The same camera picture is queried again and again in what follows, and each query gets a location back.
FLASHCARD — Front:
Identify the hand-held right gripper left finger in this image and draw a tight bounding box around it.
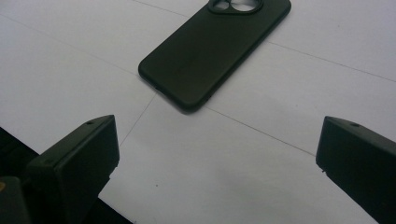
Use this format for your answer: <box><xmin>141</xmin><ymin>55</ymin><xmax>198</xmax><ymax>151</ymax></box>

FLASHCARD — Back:
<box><xmin>26</xmin><ymin>114</ymin><xmax>120</xmax><ymax>224</ymax></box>

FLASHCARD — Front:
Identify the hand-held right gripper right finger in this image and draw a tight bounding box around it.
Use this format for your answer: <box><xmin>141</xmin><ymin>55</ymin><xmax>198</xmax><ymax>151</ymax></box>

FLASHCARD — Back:
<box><xmin>315</xmin><ymin>115</ymin><xmax>396</xmax><ymax>224</ymax></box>

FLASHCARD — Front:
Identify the black phone case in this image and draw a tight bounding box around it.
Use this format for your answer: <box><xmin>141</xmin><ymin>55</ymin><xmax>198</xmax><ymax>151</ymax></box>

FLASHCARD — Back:
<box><xmin>137</xmin><ymin>0</ymin><xmax>292</xmax><ymax>113</ymax></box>

